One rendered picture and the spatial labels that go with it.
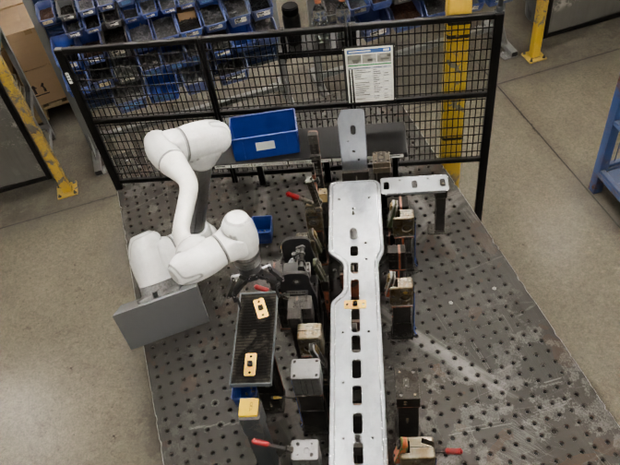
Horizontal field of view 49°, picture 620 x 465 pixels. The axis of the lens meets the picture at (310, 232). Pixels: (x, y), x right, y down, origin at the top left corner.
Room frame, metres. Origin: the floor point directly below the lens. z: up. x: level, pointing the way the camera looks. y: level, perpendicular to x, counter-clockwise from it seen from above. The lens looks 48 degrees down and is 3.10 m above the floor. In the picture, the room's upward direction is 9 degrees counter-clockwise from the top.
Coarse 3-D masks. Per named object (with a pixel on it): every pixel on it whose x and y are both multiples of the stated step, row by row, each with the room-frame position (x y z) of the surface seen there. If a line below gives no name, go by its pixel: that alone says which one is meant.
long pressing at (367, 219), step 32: (352, 192) 2.09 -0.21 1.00; (352, 224) 1.90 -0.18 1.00; (352, 256) 1.73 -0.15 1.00; (352, 352) 1.30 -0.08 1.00; (352, 384) 1.17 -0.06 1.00; (384, 384) 1.16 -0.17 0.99; (352, 416) 1.06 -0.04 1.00; (384, 416) 1.04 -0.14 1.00; (352, 448) 0.95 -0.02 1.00; (384, 448) 0.93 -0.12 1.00
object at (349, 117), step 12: (348, 120) 2.23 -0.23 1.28; (360, 120) 2.22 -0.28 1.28; (348, 132) 2.23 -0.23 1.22; (360, 132) 2.22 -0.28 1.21; (348, 144) 2.23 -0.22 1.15; (360, 144) 2.22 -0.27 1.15; (348, 156) 2.23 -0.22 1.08; (360, 156) 2.22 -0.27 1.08; (348, 168) 2.23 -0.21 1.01; (360, 168) 2.22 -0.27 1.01
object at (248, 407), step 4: (240, 400) 1.09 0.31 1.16; (244, 400) 1.09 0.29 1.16; (248, 400) 1.09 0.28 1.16; (252, 400) 1.09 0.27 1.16; (256, 400) 1.08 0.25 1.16; (240, 404) 1.08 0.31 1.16; (244, 404) 1.08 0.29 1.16; (248, 404) 1.07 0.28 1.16; (252, 404) 1.07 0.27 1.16; (256, 404) 1.07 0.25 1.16; (240, 408) 1.07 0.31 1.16; (244, 408) 1.06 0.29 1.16; (248, 408) 1.06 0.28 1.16; (252, 408) 1.06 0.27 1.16; (256, 408) 1.06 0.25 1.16; (240, 412) 1.05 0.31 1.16; (244, 412) 1.05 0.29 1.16; (248, 412) 1.05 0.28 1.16; (252, 412) 1.04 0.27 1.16; (256, 412) 1.04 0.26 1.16; (240, 416) 1.04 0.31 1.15; (244, 416) 1.04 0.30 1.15; (248, 416) 1.04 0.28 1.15; (252, 416) 1.04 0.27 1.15; (256, 416) 1.03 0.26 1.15
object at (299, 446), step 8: (296, 440) 0.98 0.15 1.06; (304, 440) 0.97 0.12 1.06; (312, 440) 0.97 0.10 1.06; (296, 448) 0.95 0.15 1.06; (304, 448) 0.95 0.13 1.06; (312, 448) 0.94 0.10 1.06; (296, 456) 0.93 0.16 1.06; (304, 456) 0.92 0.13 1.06; (312, 456) 0.92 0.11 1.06; (320, 456) 0.95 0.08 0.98; (296, 464) 0.92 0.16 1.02; (304, 464) 0.91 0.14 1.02; (312, 464) 0.91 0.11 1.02; (320, 464) 0.92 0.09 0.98
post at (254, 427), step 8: (264, 416) 1.07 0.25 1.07; (248, 424) 1.03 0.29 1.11; (256, 424) 1.03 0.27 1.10; (264, 424) 1.05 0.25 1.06; (248, 432) 1.04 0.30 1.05; (256, 432) 1.03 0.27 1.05; (264, 432) 1.03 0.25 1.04; (248, 440) 1.05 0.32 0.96; (256, 448) 1.04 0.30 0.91; (264, 448) 1.04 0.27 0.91; (272, 448) 1.07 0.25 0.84; (256, 456) 1.04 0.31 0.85; (264, 456) 1.04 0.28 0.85; (272, 456) 1.04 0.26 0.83; (280, 456) 1.10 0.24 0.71; (264, 464) 1.04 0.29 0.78; (272, 464) 1.04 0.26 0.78
